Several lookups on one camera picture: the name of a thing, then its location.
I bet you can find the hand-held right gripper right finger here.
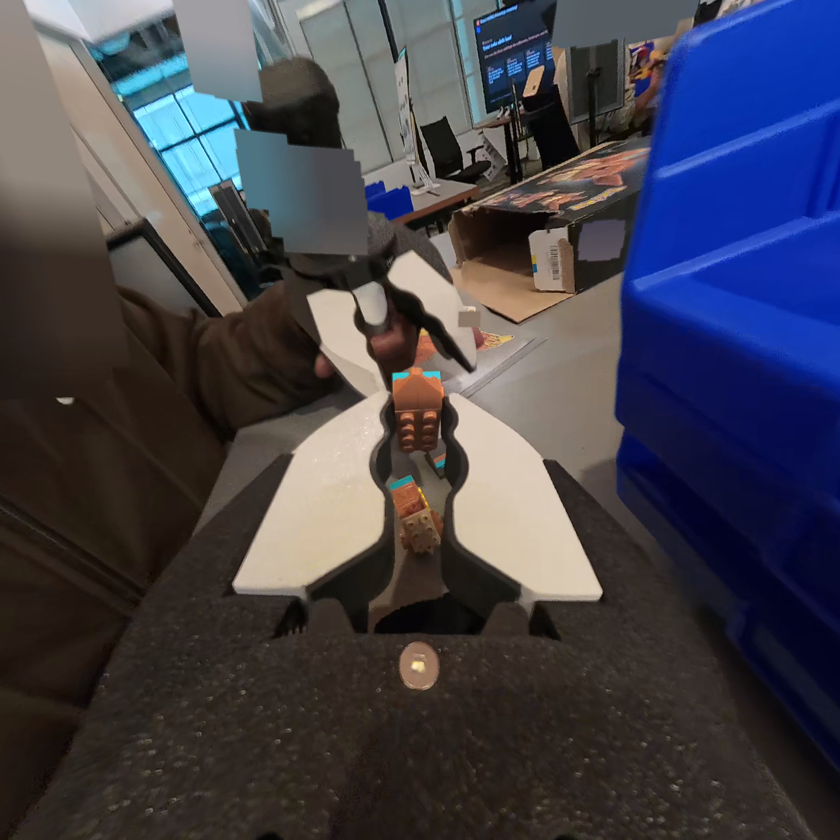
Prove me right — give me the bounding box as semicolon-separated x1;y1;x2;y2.
443;394;603;603

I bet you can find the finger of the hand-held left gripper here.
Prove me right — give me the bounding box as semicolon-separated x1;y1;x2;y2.
377;251;484;374
306;282;391;400

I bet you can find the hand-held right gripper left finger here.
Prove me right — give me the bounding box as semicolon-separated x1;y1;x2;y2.
233;392;396;598

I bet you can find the multicoloured toy brick assembly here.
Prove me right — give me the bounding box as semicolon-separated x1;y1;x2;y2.
389;474;445;560

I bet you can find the orange and teal brick cluster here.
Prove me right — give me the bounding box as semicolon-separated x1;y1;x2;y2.
391;367;448;481

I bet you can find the blue plastic bin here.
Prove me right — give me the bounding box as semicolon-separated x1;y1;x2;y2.
616;0;840;762

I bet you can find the person's left forearm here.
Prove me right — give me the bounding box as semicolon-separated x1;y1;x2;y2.
118;276;329;437

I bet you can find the person's left hand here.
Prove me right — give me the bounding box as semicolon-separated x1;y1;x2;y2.
314;323;420;380

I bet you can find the printed instruction booklet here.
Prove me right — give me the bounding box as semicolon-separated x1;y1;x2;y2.
415;325;549;396

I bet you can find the white table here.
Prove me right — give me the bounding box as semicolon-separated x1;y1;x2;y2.
387;177;480;237

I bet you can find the small blue bin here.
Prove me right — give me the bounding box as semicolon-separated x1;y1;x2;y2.
364;182;412;221

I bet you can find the white standing sign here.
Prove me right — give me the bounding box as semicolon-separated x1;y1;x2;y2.
392;45;439;196

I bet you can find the black office chair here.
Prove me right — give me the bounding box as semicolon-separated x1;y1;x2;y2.
420;117;483;185
210;180;277;296

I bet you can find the printed cardboard box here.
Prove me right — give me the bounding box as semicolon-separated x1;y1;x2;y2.
448;141;654;324

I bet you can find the black framed panel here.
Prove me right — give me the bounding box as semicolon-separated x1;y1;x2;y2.
107;220;221;319

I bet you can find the person's brown hoodie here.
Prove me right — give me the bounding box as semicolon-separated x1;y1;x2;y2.
0;394;231;837

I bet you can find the grey desk monitor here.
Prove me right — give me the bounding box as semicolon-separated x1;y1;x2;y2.
567;39;626;127

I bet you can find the wall monitor screen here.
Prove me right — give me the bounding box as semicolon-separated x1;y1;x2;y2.
474;3;559;114

